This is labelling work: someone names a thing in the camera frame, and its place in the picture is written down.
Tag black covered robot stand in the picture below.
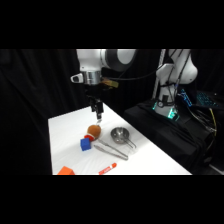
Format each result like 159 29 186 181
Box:
122 99 224 176

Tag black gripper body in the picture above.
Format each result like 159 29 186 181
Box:
83 83 105 110

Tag metal measuring cup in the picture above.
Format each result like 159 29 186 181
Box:
110 126 138 150

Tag orange block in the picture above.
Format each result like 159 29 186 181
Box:
56 165 76 176

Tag blue backlit keyboard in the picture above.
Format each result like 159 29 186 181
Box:
195 90 222 109

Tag yellow cable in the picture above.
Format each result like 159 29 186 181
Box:
208 109 218 137

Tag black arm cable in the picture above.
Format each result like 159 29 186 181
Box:
108 61 170 83

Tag brown round plush ball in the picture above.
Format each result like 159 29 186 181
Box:
86 124 103 138

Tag red Expo marker pen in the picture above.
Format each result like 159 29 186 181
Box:
98 162 118 176

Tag black curtain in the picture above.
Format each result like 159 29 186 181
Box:
0 49 224 176

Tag blue cube block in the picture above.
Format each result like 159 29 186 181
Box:
79 137 92 152

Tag metal kitchen tongs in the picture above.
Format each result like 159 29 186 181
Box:
93 137 130 162

